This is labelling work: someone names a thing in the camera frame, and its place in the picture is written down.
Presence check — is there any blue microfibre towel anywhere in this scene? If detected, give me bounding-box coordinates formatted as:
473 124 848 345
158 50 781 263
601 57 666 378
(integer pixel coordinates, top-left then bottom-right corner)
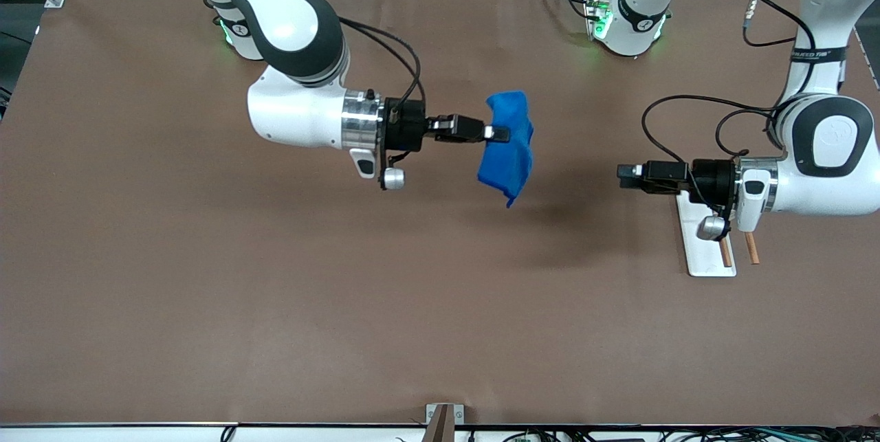
476 89 536 210

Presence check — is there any white towel rack base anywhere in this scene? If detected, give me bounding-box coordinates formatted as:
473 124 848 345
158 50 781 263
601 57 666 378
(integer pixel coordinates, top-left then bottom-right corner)
675 192 738 278

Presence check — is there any brown table cover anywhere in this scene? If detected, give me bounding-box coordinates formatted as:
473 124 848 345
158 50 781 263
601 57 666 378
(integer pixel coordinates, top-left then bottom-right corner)
0 0 880 427

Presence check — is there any white table edge strip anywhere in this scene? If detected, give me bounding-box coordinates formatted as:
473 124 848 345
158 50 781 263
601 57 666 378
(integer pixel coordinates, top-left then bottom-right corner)
0 423 880 442

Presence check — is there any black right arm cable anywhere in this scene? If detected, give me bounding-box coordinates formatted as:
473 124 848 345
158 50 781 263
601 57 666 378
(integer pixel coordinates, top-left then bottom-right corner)
335 15 428 113

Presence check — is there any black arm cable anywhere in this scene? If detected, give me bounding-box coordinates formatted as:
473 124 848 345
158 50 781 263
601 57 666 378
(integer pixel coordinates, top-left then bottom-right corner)
640 93 790 162
335 15 428 113

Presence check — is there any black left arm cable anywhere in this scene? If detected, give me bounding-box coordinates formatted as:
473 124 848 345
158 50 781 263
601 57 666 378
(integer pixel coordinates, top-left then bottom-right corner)
640 93 790 162

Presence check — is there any silver left base connector bracket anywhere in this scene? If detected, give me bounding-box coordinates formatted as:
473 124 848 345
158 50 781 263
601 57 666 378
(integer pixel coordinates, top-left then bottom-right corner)
584 0 615 41

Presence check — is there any cable bundle under table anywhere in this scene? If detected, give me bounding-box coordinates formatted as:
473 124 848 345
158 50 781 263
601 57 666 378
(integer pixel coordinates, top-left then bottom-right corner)
395 426 880 442

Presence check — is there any grey metal bracket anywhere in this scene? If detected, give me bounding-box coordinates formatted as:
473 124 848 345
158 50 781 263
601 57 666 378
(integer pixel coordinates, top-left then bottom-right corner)
426 403 466 426

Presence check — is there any brown camera post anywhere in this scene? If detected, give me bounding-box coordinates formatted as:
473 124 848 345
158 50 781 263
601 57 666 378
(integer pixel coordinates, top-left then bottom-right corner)
421 405 456 442

